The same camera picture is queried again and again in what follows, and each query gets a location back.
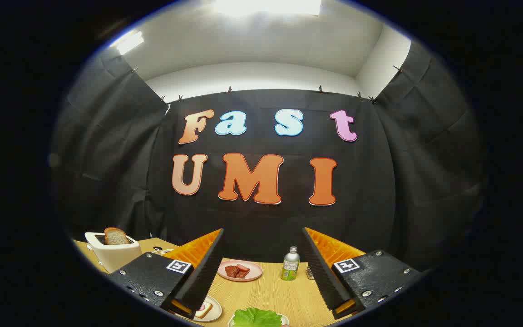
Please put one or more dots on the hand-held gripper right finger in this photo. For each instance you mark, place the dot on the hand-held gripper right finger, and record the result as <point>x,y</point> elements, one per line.
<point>318,272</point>

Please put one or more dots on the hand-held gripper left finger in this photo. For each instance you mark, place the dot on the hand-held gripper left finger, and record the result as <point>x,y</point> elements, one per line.
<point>207,272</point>

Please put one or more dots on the green lettuce leaf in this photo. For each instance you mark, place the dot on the green lettuce leaf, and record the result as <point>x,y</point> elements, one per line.
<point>257,318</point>

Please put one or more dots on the toasted bread slice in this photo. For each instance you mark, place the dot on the toasted bread slice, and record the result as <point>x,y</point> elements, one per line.
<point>116,236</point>

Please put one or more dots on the brown cooked meat slices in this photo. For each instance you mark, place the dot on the brown cooked meat slices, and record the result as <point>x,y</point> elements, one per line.
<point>232,271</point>

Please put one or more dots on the green label metal bottle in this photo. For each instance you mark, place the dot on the green label metal bottle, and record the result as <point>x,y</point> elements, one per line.
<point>290,265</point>

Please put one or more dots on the red sausage slice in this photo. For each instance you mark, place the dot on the red sausage slice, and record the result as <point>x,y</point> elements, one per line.
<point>242,267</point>

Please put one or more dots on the white bread slice with crust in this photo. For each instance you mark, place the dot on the white bread slice with crust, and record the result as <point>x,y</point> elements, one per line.
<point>204,311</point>

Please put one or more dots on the round white plate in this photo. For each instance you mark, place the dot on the round white plate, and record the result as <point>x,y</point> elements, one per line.
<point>215,312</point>

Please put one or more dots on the white divided dish with beans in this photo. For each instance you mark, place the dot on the white divided dish with beans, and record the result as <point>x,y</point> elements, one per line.
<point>166,250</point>

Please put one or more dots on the pink plate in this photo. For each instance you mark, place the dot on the pink plate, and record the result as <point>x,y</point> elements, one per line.
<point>254,271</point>

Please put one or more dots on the square white plate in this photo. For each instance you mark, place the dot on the square white plate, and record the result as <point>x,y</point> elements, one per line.
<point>284,319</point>

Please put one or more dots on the black backdrop cloth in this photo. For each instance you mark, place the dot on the black backdrop cloth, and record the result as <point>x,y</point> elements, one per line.
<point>243,218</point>

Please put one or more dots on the white toaster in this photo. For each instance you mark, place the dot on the white toaster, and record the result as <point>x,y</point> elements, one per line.
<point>116,256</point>

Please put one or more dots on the small ceiling light panel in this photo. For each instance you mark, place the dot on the small ceiling light panel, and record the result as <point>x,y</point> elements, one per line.
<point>128,42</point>

